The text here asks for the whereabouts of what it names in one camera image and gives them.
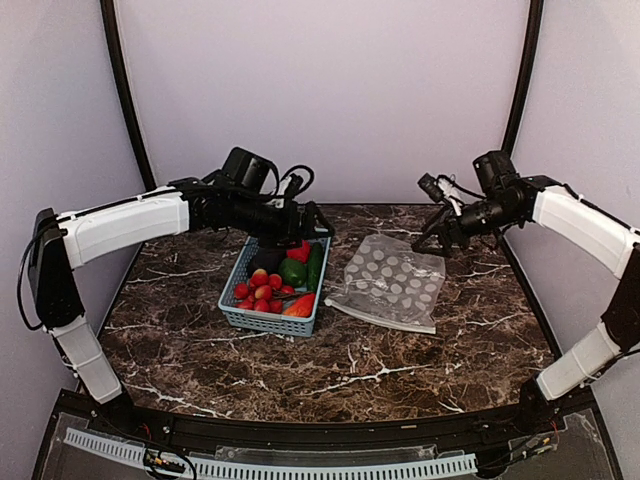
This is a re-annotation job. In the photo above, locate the black frame post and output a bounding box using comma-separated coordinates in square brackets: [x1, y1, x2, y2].
[99, 0, 157, 191]
[501, 0, 544, 155]

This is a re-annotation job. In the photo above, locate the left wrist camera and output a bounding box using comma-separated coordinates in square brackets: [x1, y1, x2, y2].
[269, 164, 315, 208]

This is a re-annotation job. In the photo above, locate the black front rail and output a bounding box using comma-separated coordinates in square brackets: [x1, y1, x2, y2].
[49, 389, 596, 454]

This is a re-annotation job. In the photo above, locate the orange red toy mango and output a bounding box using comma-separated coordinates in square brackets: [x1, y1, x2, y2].
[282, 293, 316, 318]

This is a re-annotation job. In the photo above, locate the purple toy eggplant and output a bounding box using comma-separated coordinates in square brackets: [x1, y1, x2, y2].
[246, 247, 287, 276]

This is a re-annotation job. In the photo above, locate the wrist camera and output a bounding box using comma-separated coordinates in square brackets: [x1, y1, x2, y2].
[269, 164, 315, 208]
[417, 173, 466, 217]

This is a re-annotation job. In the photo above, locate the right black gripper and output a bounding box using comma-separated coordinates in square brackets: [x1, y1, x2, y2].
[412, 194, 521, 258]

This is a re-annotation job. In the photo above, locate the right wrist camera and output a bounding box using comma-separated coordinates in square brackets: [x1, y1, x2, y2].
[417, 173, 466, 217]

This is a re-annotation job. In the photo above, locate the green toy cucumber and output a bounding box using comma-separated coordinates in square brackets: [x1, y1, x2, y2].
[307, 242, 324, 292]

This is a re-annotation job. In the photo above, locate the grey slotted cable duct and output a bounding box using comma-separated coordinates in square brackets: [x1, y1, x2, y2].
[63, 427, 478, 479]

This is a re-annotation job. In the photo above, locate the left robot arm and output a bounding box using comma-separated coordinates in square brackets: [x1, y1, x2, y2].
[16, 147, 335, 436]

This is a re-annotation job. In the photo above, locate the left black frame post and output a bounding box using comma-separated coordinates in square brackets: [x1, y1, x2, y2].
[99, 0, 157, 191]

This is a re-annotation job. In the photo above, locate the green toy avocado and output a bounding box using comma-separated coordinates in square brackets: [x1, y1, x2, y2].
[278, 257, 307, 289]

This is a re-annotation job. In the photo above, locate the light blue plastic basket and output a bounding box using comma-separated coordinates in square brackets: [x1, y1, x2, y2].
[217, 223, 333, 337]

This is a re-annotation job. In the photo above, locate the right black frame post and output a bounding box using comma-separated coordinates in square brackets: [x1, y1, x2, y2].
[501, 0, 544, 155]

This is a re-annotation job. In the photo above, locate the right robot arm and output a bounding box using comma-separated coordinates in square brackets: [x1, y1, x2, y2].
[412, 151, 639, 434]

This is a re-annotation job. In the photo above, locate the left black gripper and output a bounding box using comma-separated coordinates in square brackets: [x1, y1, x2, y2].
[230, 190, 337, 251]

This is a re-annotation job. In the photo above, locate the red wrinkled toy ball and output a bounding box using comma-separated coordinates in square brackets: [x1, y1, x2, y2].
[286, 240, 312, 264]

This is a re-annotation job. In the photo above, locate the polka dot zip bag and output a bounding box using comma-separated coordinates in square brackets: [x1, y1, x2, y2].
[325, 234, 446, 335]

